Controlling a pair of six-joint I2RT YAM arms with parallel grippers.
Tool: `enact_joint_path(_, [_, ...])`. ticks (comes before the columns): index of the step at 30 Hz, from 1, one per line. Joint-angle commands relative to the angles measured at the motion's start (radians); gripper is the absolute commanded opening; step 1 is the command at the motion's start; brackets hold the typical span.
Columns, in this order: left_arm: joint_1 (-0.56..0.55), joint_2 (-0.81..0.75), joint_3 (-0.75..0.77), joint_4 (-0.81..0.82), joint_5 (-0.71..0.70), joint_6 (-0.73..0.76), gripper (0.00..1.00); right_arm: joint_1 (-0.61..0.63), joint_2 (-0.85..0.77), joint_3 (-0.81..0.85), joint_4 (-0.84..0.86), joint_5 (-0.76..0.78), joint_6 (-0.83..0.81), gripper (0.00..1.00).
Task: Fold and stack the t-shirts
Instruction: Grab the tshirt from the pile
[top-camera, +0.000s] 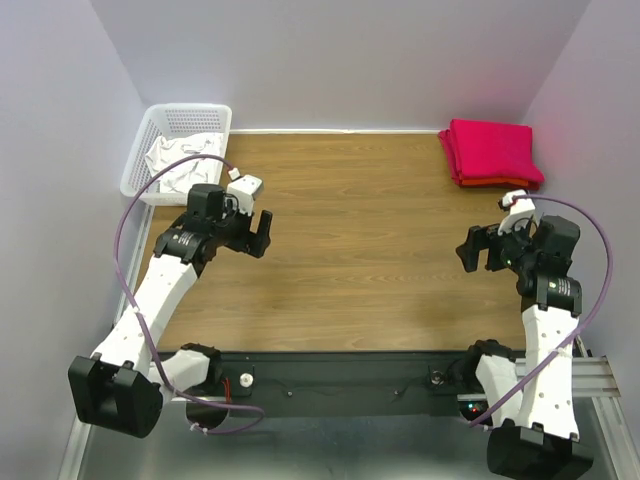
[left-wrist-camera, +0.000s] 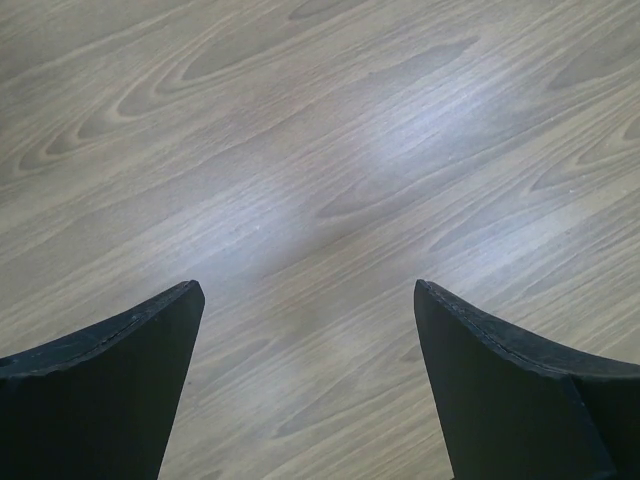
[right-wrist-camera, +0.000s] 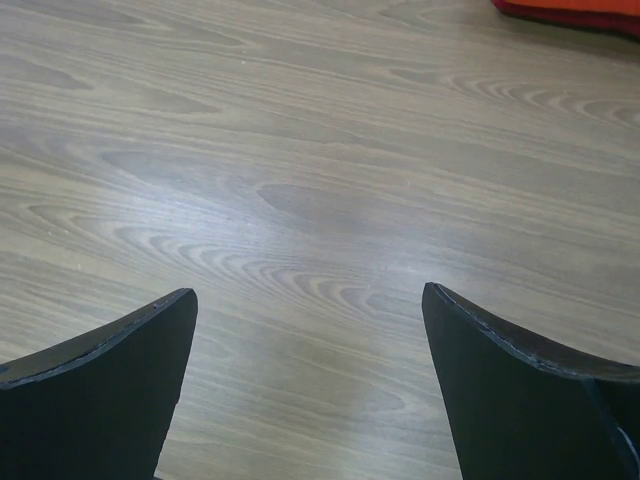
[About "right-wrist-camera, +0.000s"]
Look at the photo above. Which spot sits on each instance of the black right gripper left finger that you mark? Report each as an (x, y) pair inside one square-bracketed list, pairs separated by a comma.
[(99, 405)]

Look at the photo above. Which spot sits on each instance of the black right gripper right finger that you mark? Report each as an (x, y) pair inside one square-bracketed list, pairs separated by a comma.
[(522, 406)]

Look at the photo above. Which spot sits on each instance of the folded red t-shirt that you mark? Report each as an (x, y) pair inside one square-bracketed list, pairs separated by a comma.
[(605, 22)]

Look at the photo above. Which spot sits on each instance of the folded orange t-shirt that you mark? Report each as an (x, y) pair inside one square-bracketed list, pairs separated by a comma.
[(622, 7)]

